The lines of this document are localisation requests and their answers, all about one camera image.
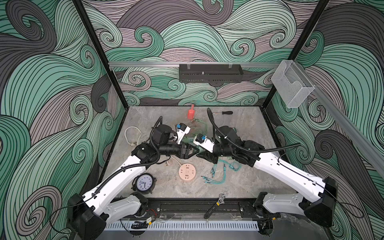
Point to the black wall tray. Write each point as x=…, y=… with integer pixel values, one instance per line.
x=214, y=74

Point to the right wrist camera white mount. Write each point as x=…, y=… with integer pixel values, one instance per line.
x=204, y=142

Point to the aluminium rail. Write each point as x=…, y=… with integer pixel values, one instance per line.
x=166, y=64
x=354, y=108

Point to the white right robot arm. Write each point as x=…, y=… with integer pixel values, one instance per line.
x=315, y=198

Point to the round pink socket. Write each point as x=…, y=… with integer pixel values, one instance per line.
x=187, y=172

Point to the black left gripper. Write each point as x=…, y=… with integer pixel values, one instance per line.
x=185, y=155

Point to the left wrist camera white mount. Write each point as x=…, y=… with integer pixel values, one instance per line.
x=181, y=131

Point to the red plastic scoop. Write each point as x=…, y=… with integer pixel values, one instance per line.
x=191, y=113

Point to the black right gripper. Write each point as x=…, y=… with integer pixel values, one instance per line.
x=209, y=156

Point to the aluminium rail back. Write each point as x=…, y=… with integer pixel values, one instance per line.
x=166, y=64

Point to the adjustable wrench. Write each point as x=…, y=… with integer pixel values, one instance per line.
x=219, y=202

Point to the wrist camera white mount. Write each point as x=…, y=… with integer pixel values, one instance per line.
x=181, y=131
x=204, y=142

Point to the clear plastic wall holder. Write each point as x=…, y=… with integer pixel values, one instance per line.
x=292, y=83

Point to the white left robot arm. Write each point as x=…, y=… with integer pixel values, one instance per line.
x=89, y=214

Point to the white slotted cable duct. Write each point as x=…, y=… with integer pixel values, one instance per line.
x=189, y=226

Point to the aluminium rail right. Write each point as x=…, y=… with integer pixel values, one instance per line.
x=354, y=108

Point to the black alarm clock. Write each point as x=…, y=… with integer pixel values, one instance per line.
x=144, y=184

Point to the black handle screwdriver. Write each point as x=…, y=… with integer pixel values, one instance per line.
x=223, y=113

